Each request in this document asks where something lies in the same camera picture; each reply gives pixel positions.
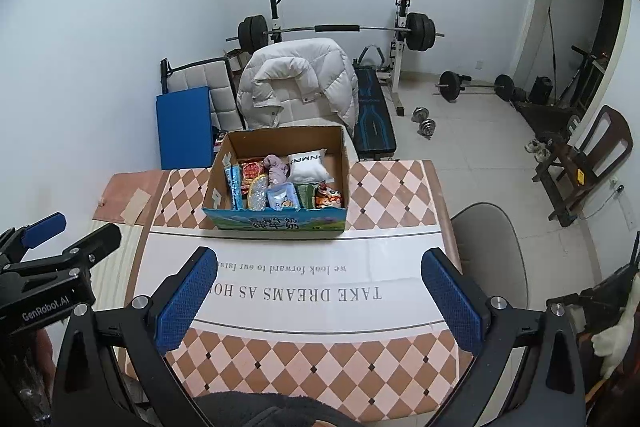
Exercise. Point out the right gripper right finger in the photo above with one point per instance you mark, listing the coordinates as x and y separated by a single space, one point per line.
547 390

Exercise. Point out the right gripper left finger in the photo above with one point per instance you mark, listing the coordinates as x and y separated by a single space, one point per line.
112 369

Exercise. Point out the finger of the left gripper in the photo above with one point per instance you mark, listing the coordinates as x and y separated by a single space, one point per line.
15 243

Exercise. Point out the yellow silver scrub sponge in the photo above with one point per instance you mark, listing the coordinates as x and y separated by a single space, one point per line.
257 193

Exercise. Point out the blue tissue pack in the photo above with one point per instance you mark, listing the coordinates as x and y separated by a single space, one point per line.
283 197

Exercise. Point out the grey round chair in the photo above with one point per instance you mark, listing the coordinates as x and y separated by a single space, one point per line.
490 252

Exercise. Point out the checkered tablecloth with text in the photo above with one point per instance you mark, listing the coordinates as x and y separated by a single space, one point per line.
341 317

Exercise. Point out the wooden chair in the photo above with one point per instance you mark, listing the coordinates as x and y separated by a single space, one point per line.
571 172

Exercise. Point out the blue mat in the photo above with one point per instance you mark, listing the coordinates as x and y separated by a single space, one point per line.
185 129

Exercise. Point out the red floral wipes pack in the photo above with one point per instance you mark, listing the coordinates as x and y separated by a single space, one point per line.
250 170

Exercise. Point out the grey padded chair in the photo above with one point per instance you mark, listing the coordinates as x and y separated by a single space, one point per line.
214 74

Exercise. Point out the cardboard box with blue print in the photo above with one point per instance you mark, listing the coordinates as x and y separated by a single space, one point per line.
240 146

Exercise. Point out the lilac plush towel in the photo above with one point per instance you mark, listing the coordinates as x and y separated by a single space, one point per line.
276 169

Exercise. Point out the green packet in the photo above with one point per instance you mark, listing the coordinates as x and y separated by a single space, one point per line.
305 193

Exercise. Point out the dumbbell pair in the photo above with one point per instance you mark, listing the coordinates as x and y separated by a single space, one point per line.
426 125

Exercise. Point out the red owl snack bag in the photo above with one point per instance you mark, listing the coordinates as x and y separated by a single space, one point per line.
327 197

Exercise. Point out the white packaged towel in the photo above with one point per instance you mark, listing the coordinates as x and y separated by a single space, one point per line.
308 168

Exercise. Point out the black weight bench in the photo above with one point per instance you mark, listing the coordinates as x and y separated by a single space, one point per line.
374 136

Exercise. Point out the floor barbell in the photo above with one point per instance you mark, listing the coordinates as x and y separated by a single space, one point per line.
451 85

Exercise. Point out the barbell on rack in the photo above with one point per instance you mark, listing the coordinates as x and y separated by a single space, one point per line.
419 32

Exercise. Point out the white puffer jacket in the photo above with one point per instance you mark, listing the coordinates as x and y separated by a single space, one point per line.
295 82

